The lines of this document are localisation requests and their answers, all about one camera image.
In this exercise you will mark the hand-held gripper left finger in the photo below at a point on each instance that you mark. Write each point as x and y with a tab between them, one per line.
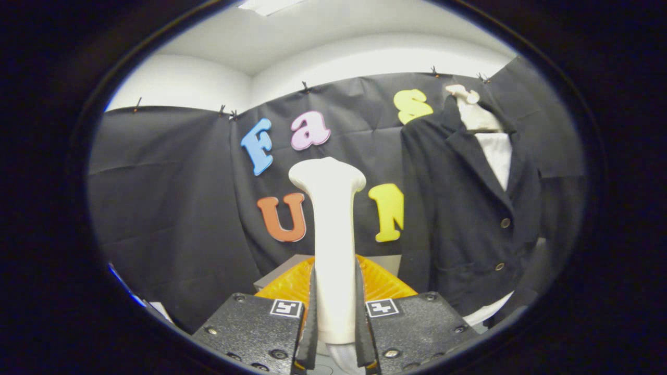
310	338

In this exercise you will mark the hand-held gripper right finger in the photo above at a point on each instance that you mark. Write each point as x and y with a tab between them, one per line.
362	338

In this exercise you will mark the white garment steamer head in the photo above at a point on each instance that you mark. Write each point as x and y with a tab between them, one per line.
333	234

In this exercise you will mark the black blazer jacket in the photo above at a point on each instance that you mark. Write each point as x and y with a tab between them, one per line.
458	208

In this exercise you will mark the grey cabinet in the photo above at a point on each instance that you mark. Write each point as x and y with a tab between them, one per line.
385	263

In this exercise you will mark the black backdrop cloth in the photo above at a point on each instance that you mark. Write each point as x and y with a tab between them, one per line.
167	208

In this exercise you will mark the white mannequin torso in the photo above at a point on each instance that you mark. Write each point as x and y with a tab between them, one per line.
479	117

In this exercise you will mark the long ceiling light panel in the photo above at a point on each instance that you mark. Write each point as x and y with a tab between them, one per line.
268	5

